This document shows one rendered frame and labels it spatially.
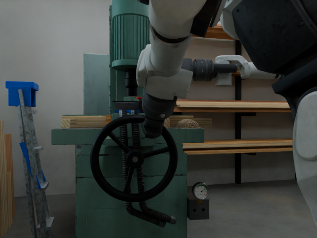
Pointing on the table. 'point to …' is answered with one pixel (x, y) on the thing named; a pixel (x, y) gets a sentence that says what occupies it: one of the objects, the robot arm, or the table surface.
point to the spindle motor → (129, 33)
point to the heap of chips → (187, 123)
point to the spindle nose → (131, 82)
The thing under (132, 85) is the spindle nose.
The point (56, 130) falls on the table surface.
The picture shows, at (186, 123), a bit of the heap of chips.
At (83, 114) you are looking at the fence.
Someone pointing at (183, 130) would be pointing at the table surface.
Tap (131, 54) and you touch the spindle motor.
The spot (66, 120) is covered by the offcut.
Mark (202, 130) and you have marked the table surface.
